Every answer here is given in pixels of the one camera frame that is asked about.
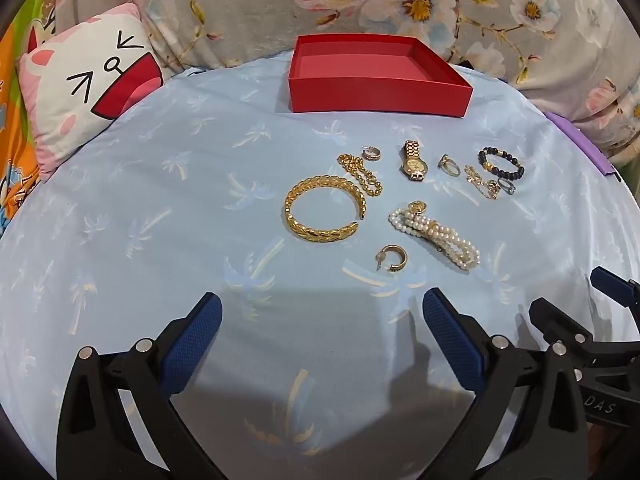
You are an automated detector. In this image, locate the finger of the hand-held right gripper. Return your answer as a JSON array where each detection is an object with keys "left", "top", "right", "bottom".
[
  {"left": 590, "top": 266, "right": 640, "bottom": 311},
  {"left": 529, "top": 297, "right": 640, "bottom": 363}
]

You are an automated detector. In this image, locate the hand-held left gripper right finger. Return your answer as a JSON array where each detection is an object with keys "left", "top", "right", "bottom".
[{"left": 422, "top": 287, "right": 593, "bottom": 480}]

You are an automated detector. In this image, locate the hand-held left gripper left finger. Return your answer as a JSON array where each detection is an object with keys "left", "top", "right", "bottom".
[{"left": 56, "top": 291, "right": 226, "bottom": 480}]

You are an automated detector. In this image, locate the gold hoop earring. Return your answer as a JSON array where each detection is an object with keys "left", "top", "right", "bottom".
[{"left": 375, "top": 245, "right": 408, "bottom": 274}]

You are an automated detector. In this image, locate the thin gold chain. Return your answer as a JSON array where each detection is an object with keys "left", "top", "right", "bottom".
[{"left": 464, "top": 164, "right": 502, "bottom": 201}]

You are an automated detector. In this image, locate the black bead bracelet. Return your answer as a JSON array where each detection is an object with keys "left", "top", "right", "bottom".
[{"left": 477, "top": 146, "right": 527, "bottom": 181}]

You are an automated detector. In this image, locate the gold bead chain bracelet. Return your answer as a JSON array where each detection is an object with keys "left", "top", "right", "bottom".
[{"left": 336, "top": 154, "right": 385, "bottom": 198}]

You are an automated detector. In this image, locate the red cardboard box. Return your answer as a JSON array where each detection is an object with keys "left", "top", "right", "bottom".
[{"left": 287, "top": 34, "right": 474, "bottom": 118}]

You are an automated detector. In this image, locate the blue palm-print sheet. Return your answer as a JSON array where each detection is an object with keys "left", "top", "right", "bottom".
[{"left": 0, "top": 52, "right": 640, "bottom": 480}]

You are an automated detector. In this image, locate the gold leaf-pattern bangle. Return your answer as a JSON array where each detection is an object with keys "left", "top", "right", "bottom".
[{"left": 284, "top": 175, "right": 367, "bottom": 245}]

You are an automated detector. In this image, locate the purple flat object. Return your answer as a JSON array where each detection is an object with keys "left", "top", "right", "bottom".
[{"left": 545, "top": 110, "right": 616, "bottom": 177}]

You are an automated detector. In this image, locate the gold wristwatch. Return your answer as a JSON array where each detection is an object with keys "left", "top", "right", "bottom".
[{"left": 398, "top": 140, "right": 429, "bottom": 182}]

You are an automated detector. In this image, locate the cat face pillow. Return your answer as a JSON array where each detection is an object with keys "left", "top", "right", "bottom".
[{"left": 17, "top": 2, "right": 165, "bottom": 183}]

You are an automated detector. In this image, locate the orange and green cloth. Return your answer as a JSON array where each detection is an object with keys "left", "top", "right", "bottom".
[{"left": 0, "top": 0, "right": 68, "bottom": 233}]

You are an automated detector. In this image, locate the grey floral blanket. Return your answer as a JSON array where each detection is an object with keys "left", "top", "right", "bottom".
[{"left": 50, "top": 0, "right": 640, "bottom": 161}]

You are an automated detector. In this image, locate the pearl bracelet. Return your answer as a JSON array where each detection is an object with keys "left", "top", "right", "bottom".
[{"left": 388, "top": 201, "right": 482, "bottom": 271}]

